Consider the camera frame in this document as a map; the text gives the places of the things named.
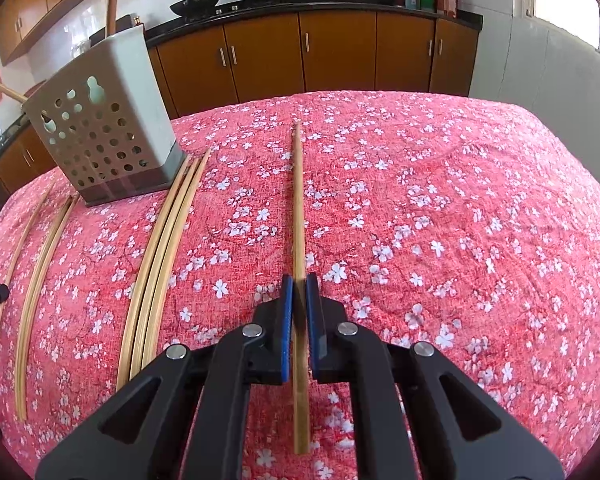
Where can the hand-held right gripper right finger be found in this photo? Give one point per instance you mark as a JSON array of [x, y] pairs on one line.
[[312, 330]]

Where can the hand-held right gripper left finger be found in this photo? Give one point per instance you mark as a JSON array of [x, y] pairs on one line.
[[286, 330]]

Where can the light bamboo chopstick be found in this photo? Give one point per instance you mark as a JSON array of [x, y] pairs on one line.
[[167, 265], [17, 255], [156, 265], [26, 320], [298, 210], [2, 89]]

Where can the pair of chopsticks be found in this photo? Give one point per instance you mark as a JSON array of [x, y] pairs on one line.
[[33, 320]]

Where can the three chopsticks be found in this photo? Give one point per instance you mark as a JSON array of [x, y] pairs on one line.
[[145, 262]]

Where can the grey perforated chopstick holder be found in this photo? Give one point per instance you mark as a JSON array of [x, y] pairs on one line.
[[130, 85]]

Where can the red floral tablecloth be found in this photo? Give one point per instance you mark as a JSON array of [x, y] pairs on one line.
[[430, 210]]

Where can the brown wooden base cabinets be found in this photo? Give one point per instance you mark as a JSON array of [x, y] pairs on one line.
[[340, 60]]

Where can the black stone countertop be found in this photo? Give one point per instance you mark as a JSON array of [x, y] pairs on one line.
[[330, 2]]

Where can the small black wok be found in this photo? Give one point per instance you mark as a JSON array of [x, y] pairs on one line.
[[195, 4]]

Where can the bright window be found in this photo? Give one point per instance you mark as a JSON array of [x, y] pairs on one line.
[[565, 5]]

